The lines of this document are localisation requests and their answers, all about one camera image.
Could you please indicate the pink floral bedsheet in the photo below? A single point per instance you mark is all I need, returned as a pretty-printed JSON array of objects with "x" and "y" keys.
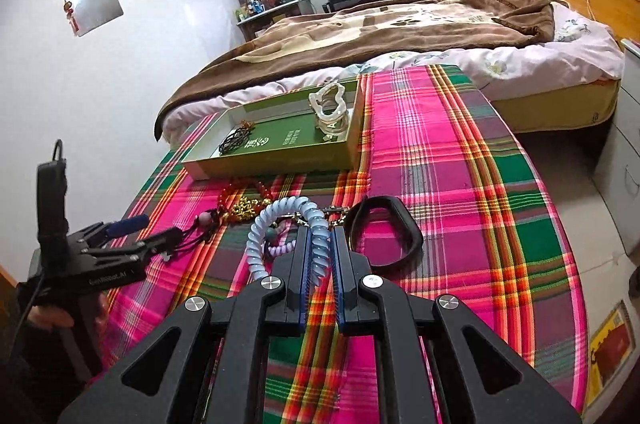
[{"x": 525, "y": 59}]

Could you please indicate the white desk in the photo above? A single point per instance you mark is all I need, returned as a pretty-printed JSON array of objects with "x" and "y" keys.
[{"x": 290, "y": 9}]

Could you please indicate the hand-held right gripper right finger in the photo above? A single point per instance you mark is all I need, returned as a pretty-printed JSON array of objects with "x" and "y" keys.
[{"x": 341, "y": 296}]

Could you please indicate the bed with brown blanket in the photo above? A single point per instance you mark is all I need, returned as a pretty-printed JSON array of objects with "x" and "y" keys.
[{"x": 350, "y": 34}]

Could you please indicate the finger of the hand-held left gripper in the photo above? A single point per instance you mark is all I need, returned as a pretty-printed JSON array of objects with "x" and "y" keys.
[
  {"x": 127, "y": 224},
  {"x": 160, "y": 240}
]

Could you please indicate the black bangle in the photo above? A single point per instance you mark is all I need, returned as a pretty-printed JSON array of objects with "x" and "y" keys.
[{"x": 410, "y": 234}]

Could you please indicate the silver wall plate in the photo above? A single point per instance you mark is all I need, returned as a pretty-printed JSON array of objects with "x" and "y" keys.
[{"x": 97, "y": 4}]

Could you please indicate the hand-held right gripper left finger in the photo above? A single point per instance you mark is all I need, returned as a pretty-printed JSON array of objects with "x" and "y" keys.
[{"x": 303, "y": 299}]

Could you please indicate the clear white bangle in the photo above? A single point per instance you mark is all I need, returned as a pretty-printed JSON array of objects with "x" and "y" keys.
[{"x": 331, "y": 126}]

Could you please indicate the white wavy bangle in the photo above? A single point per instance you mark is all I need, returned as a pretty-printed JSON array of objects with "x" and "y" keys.
[{"x": 320, "y": 96}]

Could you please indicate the yellow mattress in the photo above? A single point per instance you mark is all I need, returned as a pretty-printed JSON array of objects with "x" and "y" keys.
[{"x": 560, "y": 101}]

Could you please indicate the red hanging ornament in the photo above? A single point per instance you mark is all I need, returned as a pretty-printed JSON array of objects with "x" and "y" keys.
[{"x": 74, "y": 21}]

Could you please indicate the yellow red poster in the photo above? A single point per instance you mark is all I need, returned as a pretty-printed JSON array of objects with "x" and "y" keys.
[{"x": 610, "y": 354}]

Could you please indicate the group of bottles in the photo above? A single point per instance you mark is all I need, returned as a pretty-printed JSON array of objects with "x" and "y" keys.
[{"x": 255, "y": 6}]

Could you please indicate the green cardboard box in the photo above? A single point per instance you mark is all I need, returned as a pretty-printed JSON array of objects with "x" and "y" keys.
[{"x": 285, "y": 144}]

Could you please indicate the person's left forearm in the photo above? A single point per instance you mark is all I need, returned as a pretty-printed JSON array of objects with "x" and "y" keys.
[{"x": 35, "y": 374}]

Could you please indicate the grey nightstand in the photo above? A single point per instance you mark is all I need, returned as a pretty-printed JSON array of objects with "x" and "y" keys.
[{"x": 620, "y": 154}]

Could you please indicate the pink green plaid tablecloth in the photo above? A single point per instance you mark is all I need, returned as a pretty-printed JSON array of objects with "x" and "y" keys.
[{"x": 450, "y": 184}]

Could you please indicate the person's left hand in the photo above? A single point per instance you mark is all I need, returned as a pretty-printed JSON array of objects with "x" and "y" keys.
[{"x": 52, "y": 316}]

